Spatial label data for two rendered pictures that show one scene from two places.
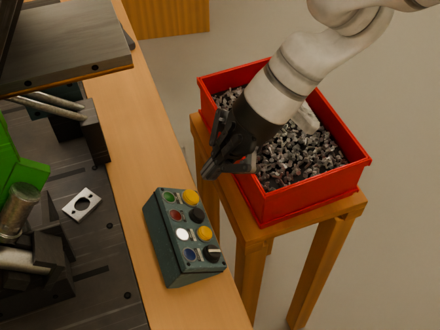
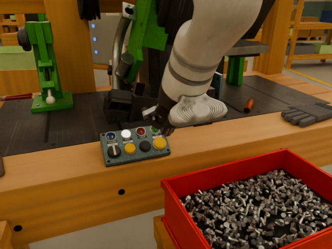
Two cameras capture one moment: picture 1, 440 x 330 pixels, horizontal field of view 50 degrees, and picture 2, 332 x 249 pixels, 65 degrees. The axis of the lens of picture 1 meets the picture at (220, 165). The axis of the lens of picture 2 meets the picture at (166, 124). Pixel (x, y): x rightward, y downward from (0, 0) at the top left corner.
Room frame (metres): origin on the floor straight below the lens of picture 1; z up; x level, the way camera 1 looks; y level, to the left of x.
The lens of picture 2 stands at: (0.42, -0.47, 1.23)
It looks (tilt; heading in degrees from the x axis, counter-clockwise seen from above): 25 degrees down; 90
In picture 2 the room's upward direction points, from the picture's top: straight up
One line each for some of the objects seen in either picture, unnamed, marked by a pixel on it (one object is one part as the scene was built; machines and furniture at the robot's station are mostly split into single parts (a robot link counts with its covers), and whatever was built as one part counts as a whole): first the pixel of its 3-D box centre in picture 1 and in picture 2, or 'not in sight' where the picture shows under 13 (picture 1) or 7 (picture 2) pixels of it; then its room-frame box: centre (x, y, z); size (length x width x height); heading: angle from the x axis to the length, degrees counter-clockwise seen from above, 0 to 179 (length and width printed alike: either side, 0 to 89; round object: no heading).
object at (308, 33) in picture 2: not in sight; (302, 28); (5.28, 9.30, 0.37); 1.20 x 0.81 x 0.74; 13
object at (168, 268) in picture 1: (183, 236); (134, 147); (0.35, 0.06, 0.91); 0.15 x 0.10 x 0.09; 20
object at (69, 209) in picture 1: (82, 205); not in sight; (0.41, 0.23, 0.90); 0.06 x 0.04 x 0.01; 143
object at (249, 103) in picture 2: not in sight; (248, 105); (0.70, 0.34, 0.91); 0.09 x 0.02 x 0.02; 66
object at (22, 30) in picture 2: not in sight; (23, 39); (-0.02, 0.37, 1.12); 0.07 x 0.03 x 0.08; 110
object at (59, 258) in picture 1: (52, 262); (119, 104); (0.28, 0.24, 0.95); 0.07 x 0.04 x 0.06; 20
